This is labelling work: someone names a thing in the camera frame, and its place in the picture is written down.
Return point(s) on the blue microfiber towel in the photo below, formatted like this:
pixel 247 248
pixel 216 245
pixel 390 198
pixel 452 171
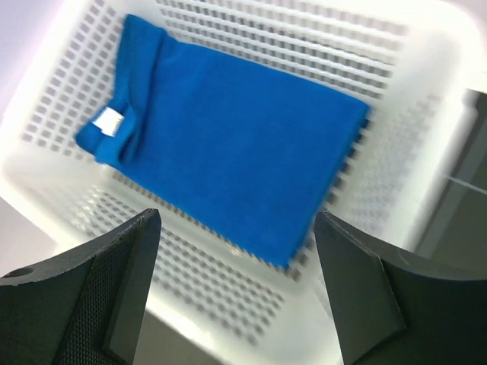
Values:
pixel 246 150

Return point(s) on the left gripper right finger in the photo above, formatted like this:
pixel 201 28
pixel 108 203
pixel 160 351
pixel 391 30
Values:
pixel 391 306

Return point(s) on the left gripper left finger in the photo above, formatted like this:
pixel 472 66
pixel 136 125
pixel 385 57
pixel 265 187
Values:
pixel 85 305

